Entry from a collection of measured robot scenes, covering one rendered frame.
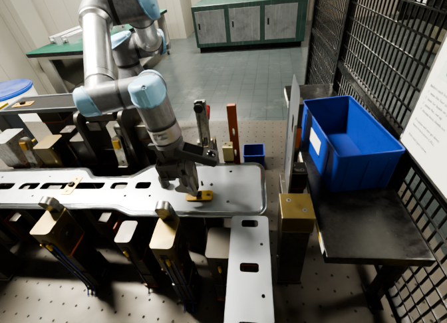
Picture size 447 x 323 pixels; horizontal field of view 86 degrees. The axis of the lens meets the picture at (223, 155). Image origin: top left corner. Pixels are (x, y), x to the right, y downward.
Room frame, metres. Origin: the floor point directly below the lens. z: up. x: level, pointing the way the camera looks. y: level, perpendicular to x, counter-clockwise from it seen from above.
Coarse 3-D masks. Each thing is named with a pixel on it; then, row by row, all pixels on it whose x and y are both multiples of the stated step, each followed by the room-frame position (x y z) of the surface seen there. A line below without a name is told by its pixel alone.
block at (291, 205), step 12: (288, 204) 0.39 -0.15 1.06; (300, 204) 0.38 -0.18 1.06; (312, 204) 0.38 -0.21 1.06; (288, 216) 0.35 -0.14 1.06; (300, 216) 0.35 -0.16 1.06; (312, 216) 0.34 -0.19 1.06; (288, 228) 0.34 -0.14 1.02; (300, 228) 0.34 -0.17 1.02; (312, 228) 0.33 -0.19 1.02; (288, 240) 0.35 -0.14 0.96; (300, 240) 0.34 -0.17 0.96; (288, 252) 0.35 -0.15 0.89; (300, 252) 0.34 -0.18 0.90; (276, 264) 0.40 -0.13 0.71; (288, 264) 0.35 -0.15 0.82; (300, 264) 0.34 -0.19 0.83; (276, 276) 0.36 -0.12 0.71; (288, 276) 0.34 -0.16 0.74; (300, 276) 0.34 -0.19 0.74
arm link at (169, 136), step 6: (174, 126) 0.50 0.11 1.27; (150, 132) 0.49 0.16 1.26; (156, 132) 0.48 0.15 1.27; (162, 132) 0.48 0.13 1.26; (168, 132) 0.48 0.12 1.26; (174, 132) 0.49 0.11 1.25; (180, 132) 0.51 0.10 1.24; (156, 138) 0.48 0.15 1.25; (162, 138) 0.48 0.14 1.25; (168, 138) 0.48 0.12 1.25; (174, 138) 0.48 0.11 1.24; (156, 144) 0.48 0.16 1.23; (162, 144) 0.48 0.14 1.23; (168, 144) 0.48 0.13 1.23
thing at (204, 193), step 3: (198, 192) 0.51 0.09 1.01; (201, 192) 0.51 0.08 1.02; (204, 192) 0.51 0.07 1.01; (207, 192) 0.51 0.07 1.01; (210, 192) 0.51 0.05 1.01; (186, 195) 0.51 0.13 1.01; (198, 195) 0.50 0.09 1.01; (201, 195) 0.50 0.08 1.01; (204, 195) 0.50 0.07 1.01; (207, 195) 0.50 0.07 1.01; (210, 195) 0.50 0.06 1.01; (186, 198) 0.50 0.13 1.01; (189, 198) 0.50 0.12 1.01; (192, 198) 0.49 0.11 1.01; (195, 198) 0.49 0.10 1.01; (198, 198) 0.49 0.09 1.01; (201, 198) 0.49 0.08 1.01; (204, 198) 0.49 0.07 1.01; (207, 198) 0.49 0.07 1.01; (210, 198) 0.48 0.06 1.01
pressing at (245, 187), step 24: (48, 168) 0.75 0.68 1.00; (72, 168) 0.73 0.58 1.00; (144, 168) 0.67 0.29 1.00; (216, 168) 0.62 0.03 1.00; (240, 168) 0.61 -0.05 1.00; (0, 192) 0.65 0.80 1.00; (24, 192) 0.63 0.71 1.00; (48, 192) 0.62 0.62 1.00; (72, 192) 0.60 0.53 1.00; (96, 192) 0.58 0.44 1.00; (120, 192) 0.57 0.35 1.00; (144, 192) 0.55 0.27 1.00; (168, 192) 0.54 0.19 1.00; (216, 192) 0.51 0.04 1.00; (240, 192) 0.50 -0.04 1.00; (264, 192) 0.49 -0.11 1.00; (144, 216) 0.46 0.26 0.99; (192, 216) 0.44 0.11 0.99; (216, 216) 0.43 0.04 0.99
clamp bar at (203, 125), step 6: (198, 102) 0.72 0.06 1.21; (204, 102) 0.70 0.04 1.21; (198, 108) 0.68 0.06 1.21; (204, 108) 0.70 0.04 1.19; (198, 114) 0.71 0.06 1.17; (204, 114) 0.70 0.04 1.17; (198, 120) 0.70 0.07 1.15; (204, 120) 0.70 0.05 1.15; (198, 126) 0.70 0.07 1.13; (204, 126) 0.70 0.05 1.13; (198, 132) 0.69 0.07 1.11; (204, 132) 0.70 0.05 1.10; (210, 138) 0.70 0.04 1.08
